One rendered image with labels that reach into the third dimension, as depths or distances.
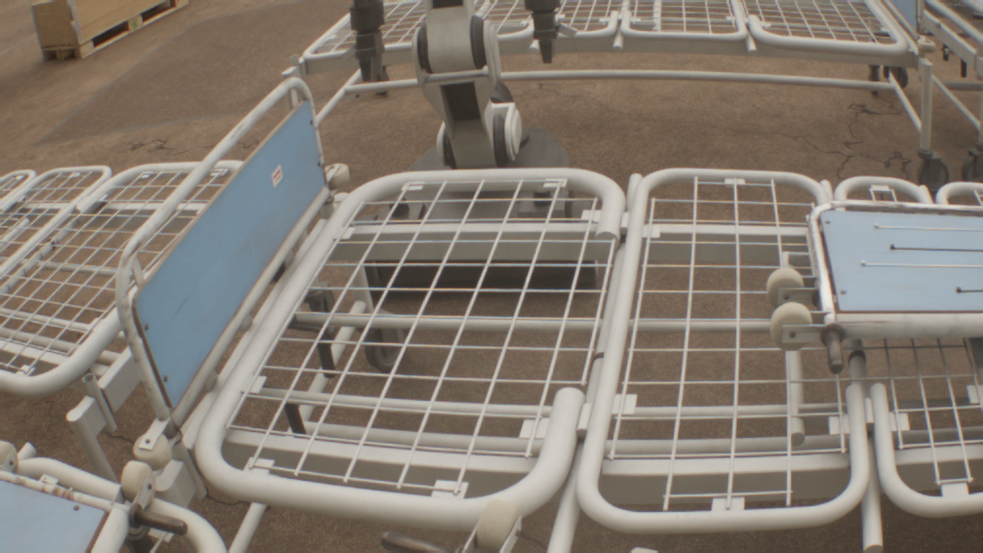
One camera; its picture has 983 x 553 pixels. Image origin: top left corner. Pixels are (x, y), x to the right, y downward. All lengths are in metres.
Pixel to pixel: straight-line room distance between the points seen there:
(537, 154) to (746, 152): 0.74
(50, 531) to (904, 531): 1.48
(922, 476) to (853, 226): 0.48
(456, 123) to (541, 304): 0.50
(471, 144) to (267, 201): 0.91
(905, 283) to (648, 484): 0.48
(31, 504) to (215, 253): 0.55
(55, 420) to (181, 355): 1.15
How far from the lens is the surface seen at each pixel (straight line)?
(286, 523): 1.87
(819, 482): 1.21
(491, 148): 2.42
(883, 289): 1.32
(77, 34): 6.91
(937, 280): 1.37
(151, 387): 1.30
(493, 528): 0.94
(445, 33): 2.21
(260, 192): 1.59
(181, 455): 1.38
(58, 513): 1.23
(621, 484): 1.21
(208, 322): 1.43
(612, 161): 2.97
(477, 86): 2.27
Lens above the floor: 1.28
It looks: 32 degrees down
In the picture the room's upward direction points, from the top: 8 degrees counter-clockwise
